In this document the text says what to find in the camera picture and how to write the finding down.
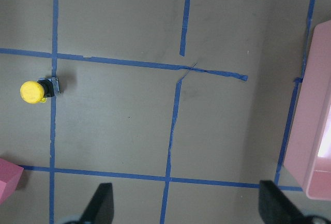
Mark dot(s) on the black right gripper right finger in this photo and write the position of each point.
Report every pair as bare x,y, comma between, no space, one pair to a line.
275,207

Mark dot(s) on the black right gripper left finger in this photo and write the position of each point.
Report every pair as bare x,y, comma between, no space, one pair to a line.
101,206

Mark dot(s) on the yellow push button switch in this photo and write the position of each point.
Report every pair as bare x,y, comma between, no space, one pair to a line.
39,91

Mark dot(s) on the pink plastic bin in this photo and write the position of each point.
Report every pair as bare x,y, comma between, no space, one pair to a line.
307,157

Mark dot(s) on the pink cube centre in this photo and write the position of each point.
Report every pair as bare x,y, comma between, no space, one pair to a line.
10,176

